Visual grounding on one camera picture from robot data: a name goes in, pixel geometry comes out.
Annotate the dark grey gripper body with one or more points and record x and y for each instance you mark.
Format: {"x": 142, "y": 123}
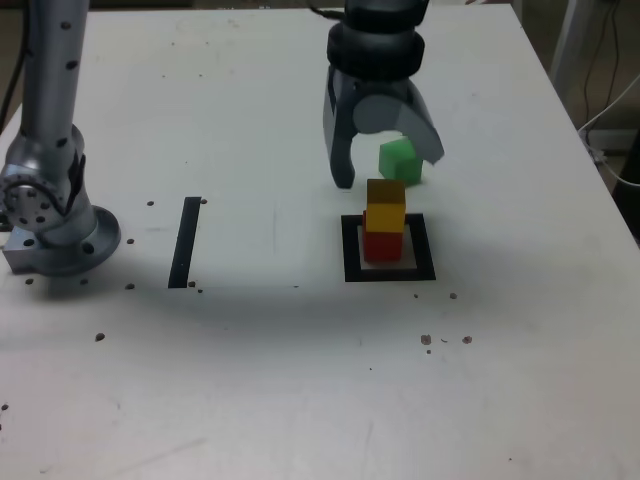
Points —
{"x": 380, "y": 84}

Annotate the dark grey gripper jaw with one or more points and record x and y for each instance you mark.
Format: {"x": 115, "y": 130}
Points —
{"x": 340, "y": 140}

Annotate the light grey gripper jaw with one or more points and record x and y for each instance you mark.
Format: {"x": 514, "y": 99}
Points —
{"x": 380, "y": 114}

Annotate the green cube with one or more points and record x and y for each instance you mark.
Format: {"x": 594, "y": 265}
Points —
{"x": 400, "y": 165}

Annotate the yellow cube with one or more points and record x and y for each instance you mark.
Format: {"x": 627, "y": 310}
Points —
{"x": 385, "y": 215}

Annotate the red cube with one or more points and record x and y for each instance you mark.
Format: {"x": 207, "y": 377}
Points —
{"x": 382, "y": 247}

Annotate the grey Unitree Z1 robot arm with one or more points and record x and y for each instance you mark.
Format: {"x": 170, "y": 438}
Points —
{"x": 50, "y": 150}

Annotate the black tape square outline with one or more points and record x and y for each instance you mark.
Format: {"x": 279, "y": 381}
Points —
{"x": 350, "y": 272}

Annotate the black tape strip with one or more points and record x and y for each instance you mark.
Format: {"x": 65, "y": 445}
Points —
{"x": 184, "y": 245}

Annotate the white frame leg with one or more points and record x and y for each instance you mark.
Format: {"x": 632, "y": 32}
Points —
{"x": 565, "y": 40}

